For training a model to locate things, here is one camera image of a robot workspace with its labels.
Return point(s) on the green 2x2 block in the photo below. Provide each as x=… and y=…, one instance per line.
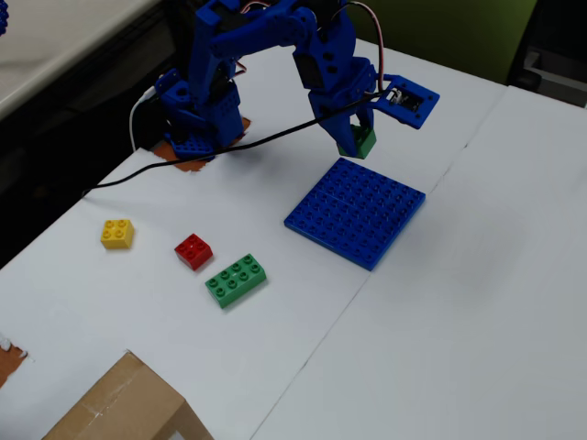
x=364, y=144

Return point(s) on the blue gripper camera mount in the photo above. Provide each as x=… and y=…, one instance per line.
x=428, y=100

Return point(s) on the black chair base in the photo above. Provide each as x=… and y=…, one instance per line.
x=546, y=78

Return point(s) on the red 2x2 block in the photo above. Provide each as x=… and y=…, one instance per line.
x=194, y=252

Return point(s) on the brown cardboard box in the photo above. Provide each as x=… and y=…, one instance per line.
x=128, y=403

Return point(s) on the blue 8x8 plate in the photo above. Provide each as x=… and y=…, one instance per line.
x=355, y=213

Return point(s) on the yellow 2x2 block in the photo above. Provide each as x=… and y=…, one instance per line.
x=117, y=234

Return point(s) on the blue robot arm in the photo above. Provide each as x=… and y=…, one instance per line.
x=206, y=69

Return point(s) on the green 2x4 block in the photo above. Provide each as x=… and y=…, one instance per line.
x=235, y=280

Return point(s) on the green chair back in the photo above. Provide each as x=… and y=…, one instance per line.
x=449, y=32

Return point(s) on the white background table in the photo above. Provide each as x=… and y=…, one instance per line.
x=50, y=41

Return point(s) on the blue beaded object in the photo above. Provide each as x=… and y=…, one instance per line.
x=3, y=16

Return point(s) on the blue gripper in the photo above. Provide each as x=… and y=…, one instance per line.
x=340, y=120

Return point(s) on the white foam board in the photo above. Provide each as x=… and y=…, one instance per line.
x=458, y=321
x=229, y=357

